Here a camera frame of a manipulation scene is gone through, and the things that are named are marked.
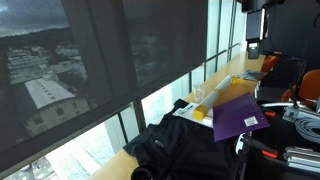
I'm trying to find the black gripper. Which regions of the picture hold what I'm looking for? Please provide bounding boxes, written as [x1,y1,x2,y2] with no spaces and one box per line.
[245,9,270,60]

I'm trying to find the black zip-up jumper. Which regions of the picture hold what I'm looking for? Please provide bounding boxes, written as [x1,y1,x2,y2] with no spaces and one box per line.
[122,98,246,180]

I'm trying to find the black jointed stand arm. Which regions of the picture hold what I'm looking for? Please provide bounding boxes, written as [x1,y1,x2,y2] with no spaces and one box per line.
[258,49,308,109]

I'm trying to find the small orange chair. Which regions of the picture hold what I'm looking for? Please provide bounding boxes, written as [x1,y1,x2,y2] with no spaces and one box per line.
[260,51,283,74]

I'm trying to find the dark printed magazine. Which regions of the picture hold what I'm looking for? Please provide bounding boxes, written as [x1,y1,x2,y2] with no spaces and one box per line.
[237,69,269,83]

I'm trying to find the black window railing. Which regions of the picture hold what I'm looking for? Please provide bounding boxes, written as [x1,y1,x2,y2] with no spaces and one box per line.
[203,42,242,73]

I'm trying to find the white bar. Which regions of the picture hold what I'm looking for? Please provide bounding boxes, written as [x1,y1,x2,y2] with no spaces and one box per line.
[260,101,296,109]

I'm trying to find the large orange chair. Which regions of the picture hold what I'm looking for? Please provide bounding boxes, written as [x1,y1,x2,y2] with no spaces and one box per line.
[280,69,320,104]

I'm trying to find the clear plastic cup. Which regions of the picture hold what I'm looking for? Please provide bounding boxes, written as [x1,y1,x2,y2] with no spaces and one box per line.
[192,83,208,104]

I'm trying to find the purple plastic folder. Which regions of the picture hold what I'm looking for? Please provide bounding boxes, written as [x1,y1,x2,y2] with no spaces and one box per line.
[212,91,271,143]

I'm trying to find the silver metal box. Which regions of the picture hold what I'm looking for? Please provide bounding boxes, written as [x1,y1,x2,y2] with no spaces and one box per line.
[281,106,301,123]

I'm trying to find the white paper sheet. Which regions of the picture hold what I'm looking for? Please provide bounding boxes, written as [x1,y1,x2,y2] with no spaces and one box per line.
[172,101,214,129]

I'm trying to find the silver aluminium rails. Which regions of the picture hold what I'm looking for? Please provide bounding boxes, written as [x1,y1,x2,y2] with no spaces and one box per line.
[283,145,320,174]

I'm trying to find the dark mesh roller blind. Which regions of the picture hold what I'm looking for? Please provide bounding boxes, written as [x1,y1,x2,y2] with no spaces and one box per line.
[0,0,209,179]

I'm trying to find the small red-handled tool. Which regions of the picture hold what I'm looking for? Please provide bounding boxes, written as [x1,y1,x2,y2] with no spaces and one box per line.
[264,109,278,118]

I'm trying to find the black clamp with orange handle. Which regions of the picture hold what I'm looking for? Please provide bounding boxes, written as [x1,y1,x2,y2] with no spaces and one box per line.
[238,133,279,180]

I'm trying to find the grey coiled cable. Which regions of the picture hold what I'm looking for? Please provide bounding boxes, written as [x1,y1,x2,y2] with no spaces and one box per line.
[294,117,320,145]

